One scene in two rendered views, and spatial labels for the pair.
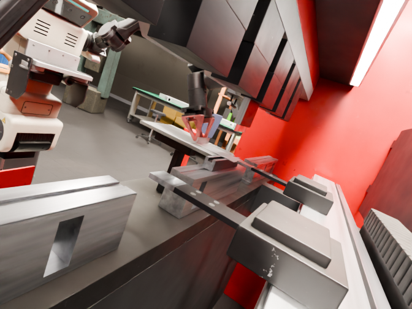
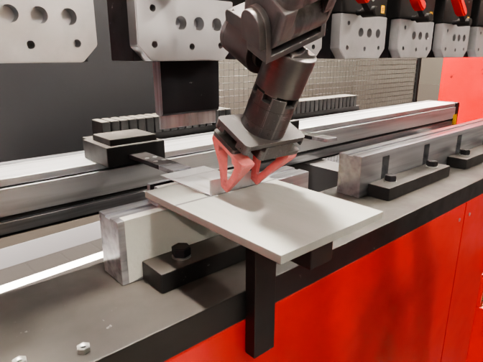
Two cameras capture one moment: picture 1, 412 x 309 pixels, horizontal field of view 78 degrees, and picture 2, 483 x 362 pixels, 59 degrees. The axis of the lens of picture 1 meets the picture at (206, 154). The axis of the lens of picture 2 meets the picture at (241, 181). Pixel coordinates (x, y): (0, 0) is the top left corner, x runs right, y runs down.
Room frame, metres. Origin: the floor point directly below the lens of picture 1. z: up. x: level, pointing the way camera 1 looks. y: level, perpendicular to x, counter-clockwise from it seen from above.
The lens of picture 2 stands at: (1.28, 0.28, 1.18)
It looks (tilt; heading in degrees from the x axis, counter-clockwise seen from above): 17 degrees down; 206
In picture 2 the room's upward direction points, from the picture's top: straight up
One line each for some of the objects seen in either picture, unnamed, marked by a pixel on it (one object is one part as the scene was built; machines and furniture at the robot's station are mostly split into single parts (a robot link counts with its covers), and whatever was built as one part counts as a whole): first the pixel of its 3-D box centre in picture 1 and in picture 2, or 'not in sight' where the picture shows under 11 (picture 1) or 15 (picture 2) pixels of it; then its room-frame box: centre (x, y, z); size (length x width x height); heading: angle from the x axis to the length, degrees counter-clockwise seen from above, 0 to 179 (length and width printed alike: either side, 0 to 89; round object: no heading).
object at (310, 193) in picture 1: (282, 178); (142, 152); (0.67, -0.22, 1.01); 0.26 x 0.12 x 0.05; 67
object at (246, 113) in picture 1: (246, 116); (187, 93); (0.74, -0.07, 1.13); 0.10 x 0.02 x 0.10; 157
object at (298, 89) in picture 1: (284, 99); not in sight; (1.14, -0.23, 1.26); 0.15 x 0.09 x 0.17; 157
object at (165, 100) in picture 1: (186, 124); not in sight; (5.74, 0.68, 0.48); 2.75 x 1.00 x 0.96; 70
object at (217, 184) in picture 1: (211, 182); (219, 215); (0.69, -0.05, 0.92); 0.39 x 0.06 x 0.10; 157
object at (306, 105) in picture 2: not in sight; (311, 104); (-0.12, -0.14, 1.02); 0.44 x 0.06 x 0.04; 157
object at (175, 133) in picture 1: (188, 138); (255, 204); (0.80, 0.07, 1.00); 0.26 x 0.18 x 0.01; 67
